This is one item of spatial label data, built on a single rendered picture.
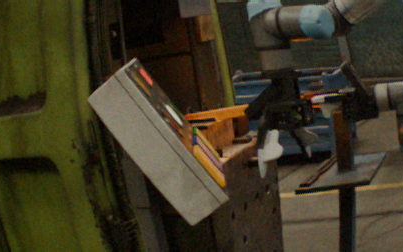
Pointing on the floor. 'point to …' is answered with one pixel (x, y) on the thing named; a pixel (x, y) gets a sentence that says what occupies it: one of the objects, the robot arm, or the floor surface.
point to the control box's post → (151, 225)
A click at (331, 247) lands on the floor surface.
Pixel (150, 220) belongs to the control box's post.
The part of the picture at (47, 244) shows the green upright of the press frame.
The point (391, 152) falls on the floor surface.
